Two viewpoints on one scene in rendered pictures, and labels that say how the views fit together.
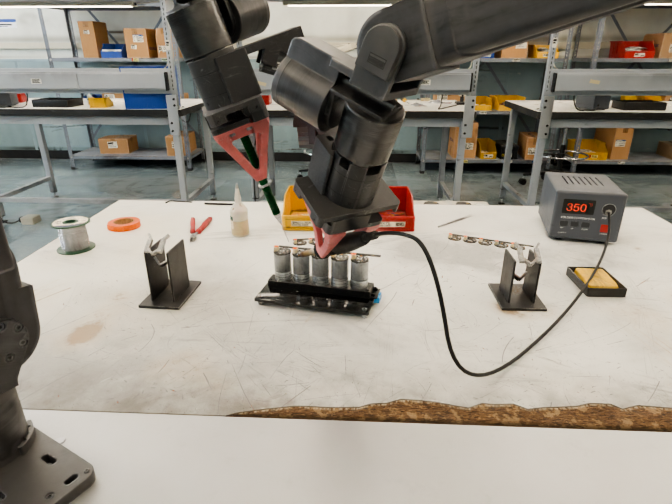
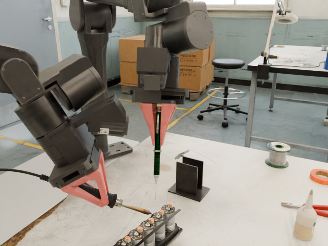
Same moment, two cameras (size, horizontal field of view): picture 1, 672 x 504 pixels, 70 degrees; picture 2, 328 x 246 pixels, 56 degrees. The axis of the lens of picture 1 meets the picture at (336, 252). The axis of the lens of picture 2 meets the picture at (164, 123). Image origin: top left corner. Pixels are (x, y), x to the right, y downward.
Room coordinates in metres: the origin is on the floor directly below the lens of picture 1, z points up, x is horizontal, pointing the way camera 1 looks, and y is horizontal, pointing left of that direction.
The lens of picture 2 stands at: (0.80, -0.35, 1.15)
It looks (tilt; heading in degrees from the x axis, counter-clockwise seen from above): 21 degrees down; 114
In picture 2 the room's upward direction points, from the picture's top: straight up
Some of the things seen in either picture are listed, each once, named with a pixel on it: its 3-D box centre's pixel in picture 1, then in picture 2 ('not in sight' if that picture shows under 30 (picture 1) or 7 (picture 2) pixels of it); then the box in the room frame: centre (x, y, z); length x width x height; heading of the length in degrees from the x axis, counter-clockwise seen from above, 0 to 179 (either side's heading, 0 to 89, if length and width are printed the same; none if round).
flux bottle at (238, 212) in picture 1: (238, 209); (307, 213); (0.86, 0.18, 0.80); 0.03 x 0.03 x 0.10
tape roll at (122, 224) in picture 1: (124, 224); (322, 176); (0.90, 0.42, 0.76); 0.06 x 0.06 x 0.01
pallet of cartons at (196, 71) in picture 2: not in sight; (167, 64); (-0.91, 3.67, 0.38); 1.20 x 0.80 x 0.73; 3
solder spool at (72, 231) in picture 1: (73, 234); (277, 154); (0.78, 0.46, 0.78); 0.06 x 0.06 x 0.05
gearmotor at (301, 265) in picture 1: (301, 268); (158, 228); (0.62, 0.05, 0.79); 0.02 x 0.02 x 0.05
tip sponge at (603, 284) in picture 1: (595, 280); not in sight; (0.64, -0.39, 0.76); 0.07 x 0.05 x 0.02; 178
